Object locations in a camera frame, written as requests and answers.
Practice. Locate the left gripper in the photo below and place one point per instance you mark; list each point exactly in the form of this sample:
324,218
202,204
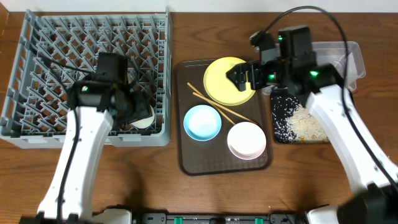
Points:
140,109

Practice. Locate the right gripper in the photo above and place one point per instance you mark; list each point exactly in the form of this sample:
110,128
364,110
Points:
254,68

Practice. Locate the yellow plate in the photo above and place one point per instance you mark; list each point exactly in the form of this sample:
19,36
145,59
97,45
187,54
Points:
220,88

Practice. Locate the small white cup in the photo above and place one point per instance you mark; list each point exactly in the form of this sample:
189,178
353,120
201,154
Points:
146,122

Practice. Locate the light blue bowl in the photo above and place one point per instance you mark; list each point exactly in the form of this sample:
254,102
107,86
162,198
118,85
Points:
202,123

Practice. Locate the pink bowl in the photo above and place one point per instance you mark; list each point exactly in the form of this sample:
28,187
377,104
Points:
246,141

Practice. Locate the rice food waste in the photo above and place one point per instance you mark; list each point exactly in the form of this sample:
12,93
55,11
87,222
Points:
301,124

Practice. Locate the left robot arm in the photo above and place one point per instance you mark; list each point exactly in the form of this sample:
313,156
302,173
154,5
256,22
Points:
104,99

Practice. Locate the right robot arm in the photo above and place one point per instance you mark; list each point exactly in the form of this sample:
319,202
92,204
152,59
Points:
372,175

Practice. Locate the black waste tray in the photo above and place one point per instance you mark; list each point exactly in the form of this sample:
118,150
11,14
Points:
280,124

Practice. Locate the grey dishwasher rack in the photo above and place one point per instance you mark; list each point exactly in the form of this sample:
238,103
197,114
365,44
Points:
53,52

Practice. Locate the wooden chopstick lower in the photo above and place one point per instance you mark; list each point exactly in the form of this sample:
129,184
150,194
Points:
223,107

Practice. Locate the wooden chopstick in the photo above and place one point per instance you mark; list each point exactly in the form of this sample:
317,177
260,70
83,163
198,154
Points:
223,107
212,104

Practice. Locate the wooden chopstick upper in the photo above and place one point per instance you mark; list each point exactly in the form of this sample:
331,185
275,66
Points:
212,104

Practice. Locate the brown serving tray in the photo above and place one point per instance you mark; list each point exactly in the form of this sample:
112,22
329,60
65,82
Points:
213,156

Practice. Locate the clear plastic bin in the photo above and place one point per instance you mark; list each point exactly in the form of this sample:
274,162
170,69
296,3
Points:
342,56

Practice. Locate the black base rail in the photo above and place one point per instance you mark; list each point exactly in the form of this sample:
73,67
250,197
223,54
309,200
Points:
202,218

